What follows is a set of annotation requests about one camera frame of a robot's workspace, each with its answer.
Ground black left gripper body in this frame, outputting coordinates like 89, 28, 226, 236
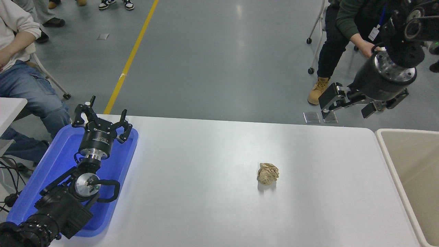
79, 123, 119, 154

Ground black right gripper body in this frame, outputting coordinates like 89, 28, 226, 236
348, 58, 416, 102

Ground tan paper ball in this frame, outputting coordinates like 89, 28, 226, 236
257, 163, 280, 186

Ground person's right hand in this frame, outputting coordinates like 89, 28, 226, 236
358, 39, 378, 59

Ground grey seat wheeled chair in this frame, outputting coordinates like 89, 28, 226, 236
306, 0, 360, 75

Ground person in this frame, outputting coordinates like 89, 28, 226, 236
99, 0, 135, 11
308, 0, 400, 105
13, 0, 66, 44
48, 0, 87, 9
0, 0, 71, 165

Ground blue plastic tray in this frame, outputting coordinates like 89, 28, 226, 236
6, 123, 139, 238

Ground large pale bin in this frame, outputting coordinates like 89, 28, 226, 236
375, 129, 439, 247

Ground white side table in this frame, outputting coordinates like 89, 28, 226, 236
0, 97, 28, 156

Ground white frame chair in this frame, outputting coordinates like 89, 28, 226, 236
29, 43, 72, 100

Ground black floor cables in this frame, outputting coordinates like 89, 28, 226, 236
0, 156, 25, 213

